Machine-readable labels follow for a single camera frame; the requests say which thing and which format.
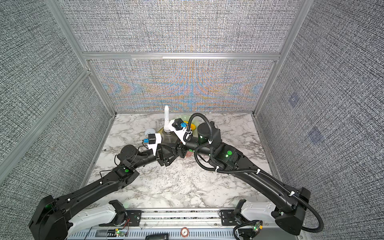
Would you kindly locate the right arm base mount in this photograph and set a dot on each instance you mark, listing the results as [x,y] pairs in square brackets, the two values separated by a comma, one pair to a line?
[234,217]

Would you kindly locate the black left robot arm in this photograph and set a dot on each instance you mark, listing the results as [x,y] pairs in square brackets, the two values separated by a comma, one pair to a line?
[58,218]

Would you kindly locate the translucent white spray nozzle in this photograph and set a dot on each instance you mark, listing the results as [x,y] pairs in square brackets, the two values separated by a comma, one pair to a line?
[166,119]

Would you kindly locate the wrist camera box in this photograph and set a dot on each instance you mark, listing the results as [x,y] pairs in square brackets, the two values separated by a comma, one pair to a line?
[181,129]
[153,141]

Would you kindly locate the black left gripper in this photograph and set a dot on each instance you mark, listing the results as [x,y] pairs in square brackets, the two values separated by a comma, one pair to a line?
[161,158]

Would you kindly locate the small round white can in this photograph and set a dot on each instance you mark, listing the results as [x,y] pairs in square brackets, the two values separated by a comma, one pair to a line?
[150,131]

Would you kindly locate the clear grey spray bottle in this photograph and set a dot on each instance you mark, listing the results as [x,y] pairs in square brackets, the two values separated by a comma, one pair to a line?
[169,139]

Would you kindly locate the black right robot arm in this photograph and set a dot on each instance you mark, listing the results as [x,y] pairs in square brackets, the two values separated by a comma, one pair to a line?
[292,212]

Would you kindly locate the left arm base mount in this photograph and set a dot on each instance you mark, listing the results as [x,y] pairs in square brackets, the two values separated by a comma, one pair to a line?
[123,217]

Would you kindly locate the translucent pink spray bottle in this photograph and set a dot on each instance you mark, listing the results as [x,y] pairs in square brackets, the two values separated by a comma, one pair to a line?
[189,154]

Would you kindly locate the yellow mango slice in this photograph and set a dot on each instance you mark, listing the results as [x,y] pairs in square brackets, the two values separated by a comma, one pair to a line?
[192,127]

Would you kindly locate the green scalloped plate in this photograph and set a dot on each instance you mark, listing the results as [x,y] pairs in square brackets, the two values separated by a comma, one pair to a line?
[186,117]

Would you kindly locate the aluminium front rail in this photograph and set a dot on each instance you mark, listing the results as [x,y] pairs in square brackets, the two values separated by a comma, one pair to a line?
[192,224]

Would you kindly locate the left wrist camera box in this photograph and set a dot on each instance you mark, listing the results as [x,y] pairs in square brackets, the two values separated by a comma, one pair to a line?
[153,141]

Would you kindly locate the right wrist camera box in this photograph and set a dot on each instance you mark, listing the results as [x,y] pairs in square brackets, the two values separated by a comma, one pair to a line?
[181,129]

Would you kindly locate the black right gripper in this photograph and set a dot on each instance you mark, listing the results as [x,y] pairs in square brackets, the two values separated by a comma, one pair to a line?
[179,149]

